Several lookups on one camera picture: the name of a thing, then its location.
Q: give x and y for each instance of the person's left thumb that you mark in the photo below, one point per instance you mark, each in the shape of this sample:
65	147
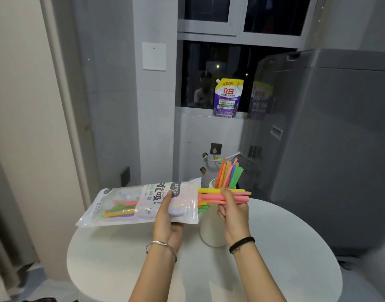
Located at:
165	202

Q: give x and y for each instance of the person's right forearm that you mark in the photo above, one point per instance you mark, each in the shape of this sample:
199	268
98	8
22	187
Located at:
258	273

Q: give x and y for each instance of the white window frame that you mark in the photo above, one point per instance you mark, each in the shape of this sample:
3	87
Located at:
239	36

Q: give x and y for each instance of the grey washing machine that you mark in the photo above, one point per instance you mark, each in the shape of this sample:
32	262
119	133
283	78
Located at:
330	147

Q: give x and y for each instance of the loose coloured straws in packet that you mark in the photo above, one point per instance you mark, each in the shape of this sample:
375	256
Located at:
123	212

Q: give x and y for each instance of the person's left forearm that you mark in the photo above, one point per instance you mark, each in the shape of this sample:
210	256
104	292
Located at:
156	276

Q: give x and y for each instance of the black wall socket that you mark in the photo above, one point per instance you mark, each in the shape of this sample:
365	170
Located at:
125	176

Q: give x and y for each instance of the cream cylindrical cup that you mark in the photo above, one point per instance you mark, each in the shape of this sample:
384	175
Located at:
211	231

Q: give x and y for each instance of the person's left hand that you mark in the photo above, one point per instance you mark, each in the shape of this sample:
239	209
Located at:
164	229

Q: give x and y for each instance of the grey wall socket with plug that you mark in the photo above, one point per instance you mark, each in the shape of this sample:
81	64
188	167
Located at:
216	149

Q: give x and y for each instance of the clear plastic straw packet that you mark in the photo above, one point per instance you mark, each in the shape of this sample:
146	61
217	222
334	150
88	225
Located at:
132	191

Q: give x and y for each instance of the person's right thumb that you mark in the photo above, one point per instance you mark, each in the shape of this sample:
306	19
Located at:
227	195

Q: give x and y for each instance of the bundle of pink yellow straws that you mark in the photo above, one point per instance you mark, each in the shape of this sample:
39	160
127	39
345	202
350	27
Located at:
242	199

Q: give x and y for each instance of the bunch of neon straws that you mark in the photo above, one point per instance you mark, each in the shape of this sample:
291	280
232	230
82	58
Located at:
225	176

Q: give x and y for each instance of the white wall switch plate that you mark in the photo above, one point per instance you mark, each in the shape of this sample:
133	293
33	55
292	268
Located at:
154	56

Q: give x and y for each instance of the black wrist band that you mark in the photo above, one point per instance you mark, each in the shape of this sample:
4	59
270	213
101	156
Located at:
242	242

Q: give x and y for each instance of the person's right hand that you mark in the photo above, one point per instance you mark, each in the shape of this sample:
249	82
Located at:
238	220

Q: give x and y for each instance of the purple detergent pouch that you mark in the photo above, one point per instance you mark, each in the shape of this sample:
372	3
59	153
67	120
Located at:
227	100

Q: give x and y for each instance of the white door frame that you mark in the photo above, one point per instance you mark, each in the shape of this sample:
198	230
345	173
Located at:
65	100

